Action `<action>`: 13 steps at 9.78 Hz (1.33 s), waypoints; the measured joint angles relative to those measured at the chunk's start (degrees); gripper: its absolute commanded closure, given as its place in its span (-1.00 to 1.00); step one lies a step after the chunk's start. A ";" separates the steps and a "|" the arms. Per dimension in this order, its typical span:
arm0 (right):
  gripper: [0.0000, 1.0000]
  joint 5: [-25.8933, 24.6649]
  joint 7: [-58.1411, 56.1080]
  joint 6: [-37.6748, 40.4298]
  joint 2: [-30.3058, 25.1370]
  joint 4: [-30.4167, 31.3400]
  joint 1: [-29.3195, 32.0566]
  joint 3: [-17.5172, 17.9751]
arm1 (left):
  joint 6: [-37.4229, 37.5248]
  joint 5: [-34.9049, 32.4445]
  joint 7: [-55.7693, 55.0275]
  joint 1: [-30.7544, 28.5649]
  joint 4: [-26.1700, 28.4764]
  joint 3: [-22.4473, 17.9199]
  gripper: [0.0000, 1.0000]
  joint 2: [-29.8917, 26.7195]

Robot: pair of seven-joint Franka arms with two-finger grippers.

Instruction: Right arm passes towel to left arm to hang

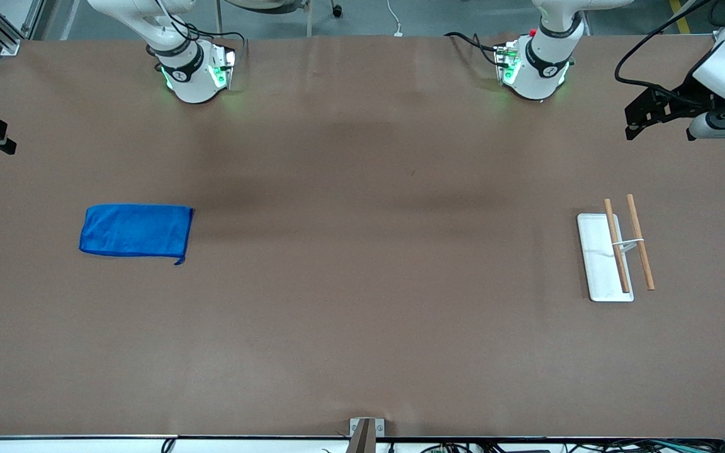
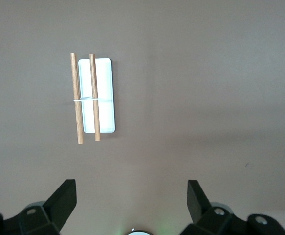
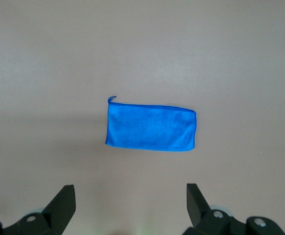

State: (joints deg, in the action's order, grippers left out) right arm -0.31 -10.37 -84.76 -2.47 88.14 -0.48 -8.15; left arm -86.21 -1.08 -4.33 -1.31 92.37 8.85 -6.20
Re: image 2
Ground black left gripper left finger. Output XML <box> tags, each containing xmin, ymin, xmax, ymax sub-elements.
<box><xmin>0</xmin><ymin>179</ymin><xmax>77</xmax><ymax>235</ymax></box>

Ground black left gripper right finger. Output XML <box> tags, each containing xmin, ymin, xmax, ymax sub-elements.
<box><xmin>180</xmin><ymin>180</ymin><xmax>285</xmax><ymax>235</ymax></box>

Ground white towel rack wooden rods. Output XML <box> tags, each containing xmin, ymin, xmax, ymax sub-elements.
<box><xmin>70</xmin><ymin>53</ymin><xmax>116</xmax><ymax>145</ymax></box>

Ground brown table cover sheet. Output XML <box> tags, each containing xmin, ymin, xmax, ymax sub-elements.
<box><xmin>0</xmin><ymin>0</ymin><xmax>285</xmax><ymax>235</ymax></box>

